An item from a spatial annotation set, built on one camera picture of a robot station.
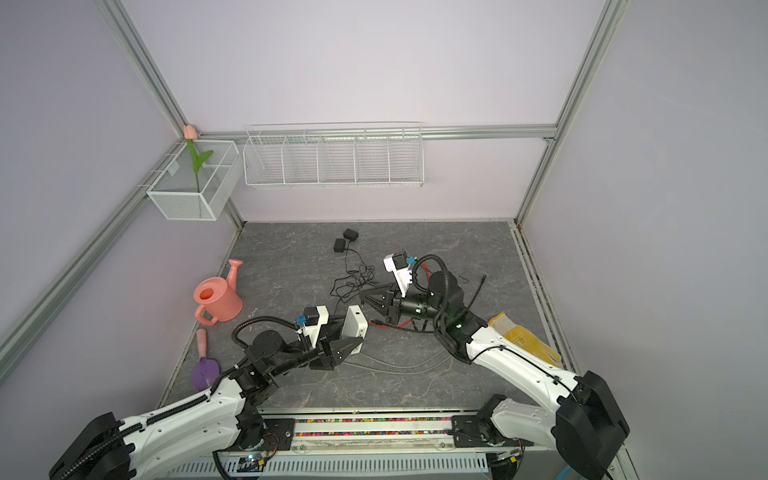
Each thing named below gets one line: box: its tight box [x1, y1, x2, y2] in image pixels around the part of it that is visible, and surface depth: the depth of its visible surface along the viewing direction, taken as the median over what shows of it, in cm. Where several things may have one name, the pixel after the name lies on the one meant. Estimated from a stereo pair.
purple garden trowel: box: [191, 328, 221, 391], surface depth 86 cm
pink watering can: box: [194, 259, 243, 326], surface depth 91 cm
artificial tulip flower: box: [183, 124, 214, 194], surface depth 92 cm
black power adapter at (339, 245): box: [333, 238, 346, 253], surface depth 114 cm
